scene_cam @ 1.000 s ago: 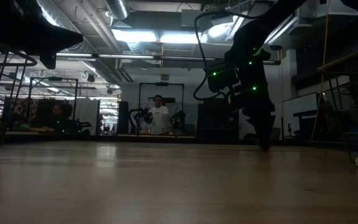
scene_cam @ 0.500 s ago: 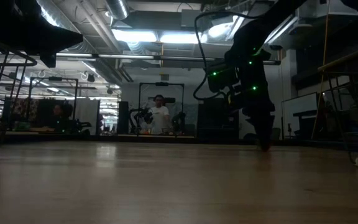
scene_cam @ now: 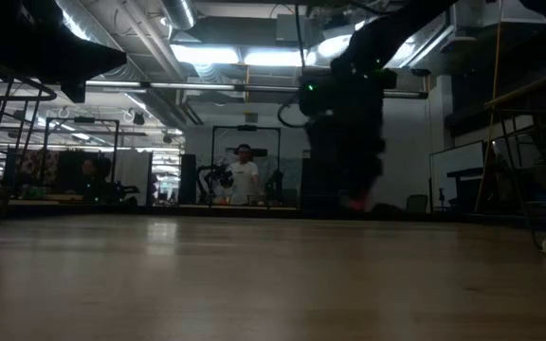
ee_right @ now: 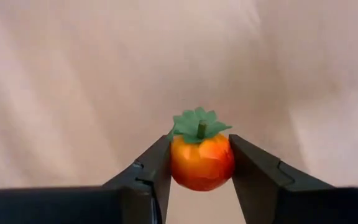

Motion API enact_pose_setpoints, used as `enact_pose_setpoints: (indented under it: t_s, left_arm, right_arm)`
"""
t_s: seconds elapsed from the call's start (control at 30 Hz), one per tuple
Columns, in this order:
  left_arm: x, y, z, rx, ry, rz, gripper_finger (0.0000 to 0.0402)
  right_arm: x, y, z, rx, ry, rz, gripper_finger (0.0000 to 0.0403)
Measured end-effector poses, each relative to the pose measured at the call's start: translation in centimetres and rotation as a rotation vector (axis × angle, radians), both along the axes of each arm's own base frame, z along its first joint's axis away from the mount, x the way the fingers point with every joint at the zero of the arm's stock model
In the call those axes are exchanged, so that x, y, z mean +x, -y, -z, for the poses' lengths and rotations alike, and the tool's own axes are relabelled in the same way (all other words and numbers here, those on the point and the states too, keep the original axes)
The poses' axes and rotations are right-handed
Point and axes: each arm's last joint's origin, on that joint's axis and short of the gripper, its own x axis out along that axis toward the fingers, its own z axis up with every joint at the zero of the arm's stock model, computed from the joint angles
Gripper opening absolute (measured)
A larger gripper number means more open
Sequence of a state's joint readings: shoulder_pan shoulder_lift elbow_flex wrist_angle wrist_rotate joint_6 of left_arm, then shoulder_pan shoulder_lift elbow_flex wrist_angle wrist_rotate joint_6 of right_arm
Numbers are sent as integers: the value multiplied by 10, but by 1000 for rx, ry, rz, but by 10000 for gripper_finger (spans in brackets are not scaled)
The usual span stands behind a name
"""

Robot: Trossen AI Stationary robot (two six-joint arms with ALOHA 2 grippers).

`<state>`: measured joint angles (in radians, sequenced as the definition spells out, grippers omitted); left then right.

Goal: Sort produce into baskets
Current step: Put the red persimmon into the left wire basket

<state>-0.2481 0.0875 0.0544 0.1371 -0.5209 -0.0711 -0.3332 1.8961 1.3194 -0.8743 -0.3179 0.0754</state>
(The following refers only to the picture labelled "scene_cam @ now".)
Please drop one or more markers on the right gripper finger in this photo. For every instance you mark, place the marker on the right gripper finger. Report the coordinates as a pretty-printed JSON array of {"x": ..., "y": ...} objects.
[
  {"x": 368, "y": 175},
  {"x": 327, "y": 175}
]

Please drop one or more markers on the black neighbouring robot arm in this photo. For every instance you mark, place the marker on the black neighbouring robot arm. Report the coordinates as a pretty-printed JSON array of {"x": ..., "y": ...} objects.
[
  {"x": 274, "y": 184},
  {"x": 216, "y": 176}
]

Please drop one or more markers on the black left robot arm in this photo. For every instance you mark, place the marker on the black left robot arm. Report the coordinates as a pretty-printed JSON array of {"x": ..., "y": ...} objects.
[{"x": 41, "y": 47}]

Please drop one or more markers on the black cabinet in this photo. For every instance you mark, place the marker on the black cabinet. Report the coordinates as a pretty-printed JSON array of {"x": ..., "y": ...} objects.
[{"x": 304, "y": 184}]

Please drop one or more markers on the black office chair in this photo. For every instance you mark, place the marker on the black office chair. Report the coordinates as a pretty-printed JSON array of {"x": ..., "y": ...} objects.
[{"x": 416, "y": 202}]

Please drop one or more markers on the person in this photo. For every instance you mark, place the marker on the person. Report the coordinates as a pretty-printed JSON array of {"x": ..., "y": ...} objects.
[
  {"x": 244, "y": 177},
  {"x": 94, "y": 177}
]

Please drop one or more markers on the ceiling light panel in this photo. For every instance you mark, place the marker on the ceiling light panel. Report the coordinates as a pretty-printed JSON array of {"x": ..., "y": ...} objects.
[
  {"x": 204, "y": 54},
  {"x": 273, "y": 58}
]

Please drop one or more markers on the whiteboard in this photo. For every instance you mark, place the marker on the whiteboard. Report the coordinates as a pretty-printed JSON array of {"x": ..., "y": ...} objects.
[{"x": 458, "y": 166}]

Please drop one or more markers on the black speaker box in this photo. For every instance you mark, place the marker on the black speaker box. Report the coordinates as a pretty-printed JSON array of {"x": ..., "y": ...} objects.
[{"x": 188, "y": 175}]

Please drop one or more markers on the long horizontal metal bar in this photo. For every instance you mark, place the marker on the long horizontal metal bar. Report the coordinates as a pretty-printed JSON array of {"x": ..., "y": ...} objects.
[{"x": 206, "y": 86}]

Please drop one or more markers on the white cabinet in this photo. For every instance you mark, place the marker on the white cabinet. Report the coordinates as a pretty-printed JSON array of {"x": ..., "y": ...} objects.
[{"x": 135, "y": 166}]

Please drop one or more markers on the black metal gantry frame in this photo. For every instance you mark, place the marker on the black metal gantry frame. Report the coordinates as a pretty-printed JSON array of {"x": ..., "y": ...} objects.
[
  {"x": 246, "y": 128},
  {"x": 83, "y": 120}
]

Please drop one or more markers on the ribbed silver ceiling duct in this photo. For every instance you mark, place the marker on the ribbed silver ceiling duct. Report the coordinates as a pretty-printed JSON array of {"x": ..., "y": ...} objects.
[{"x": 112, "y": 28}]

